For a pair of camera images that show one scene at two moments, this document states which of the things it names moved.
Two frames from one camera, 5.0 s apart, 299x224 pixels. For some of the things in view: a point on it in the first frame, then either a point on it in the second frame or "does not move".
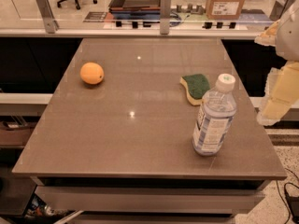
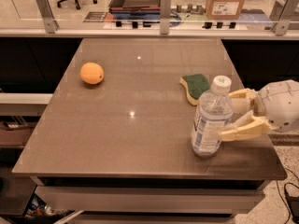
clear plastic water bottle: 216,118 does not move
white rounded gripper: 288,37 → 280,105
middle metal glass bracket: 164,12 does not move
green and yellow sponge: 195,85 does not move
